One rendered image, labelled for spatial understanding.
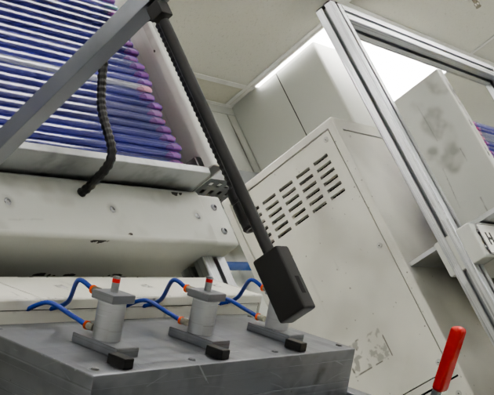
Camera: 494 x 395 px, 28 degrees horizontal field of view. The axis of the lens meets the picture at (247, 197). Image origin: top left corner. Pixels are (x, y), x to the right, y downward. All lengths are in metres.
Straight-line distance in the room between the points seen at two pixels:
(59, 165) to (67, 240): 0.07
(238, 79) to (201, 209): 3.27
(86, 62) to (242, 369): 0.28
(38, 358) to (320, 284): 1.24
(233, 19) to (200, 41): 0.16
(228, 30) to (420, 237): 2.21
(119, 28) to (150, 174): 0.35
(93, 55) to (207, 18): 3.14
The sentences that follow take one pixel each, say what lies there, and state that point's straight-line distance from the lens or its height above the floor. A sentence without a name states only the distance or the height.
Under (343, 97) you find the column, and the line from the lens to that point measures 4.22.
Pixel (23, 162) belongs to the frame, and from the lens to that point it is 0.94.
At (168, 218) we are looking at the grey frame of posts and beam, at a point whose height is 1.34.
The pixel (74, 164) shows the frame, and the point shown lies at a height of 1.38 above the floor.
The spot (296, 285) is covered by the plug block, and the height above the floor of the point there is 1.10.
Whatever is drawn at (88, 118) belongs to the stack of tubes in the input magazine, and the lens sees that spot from 1.02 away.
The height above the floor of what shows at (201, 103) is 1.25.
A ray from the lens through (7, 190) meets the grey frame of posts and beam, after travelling 0.93.
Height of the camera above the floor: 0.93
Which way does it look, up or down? 22 degrees up
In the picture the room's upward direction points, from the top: 25 degrees counter-clockwise
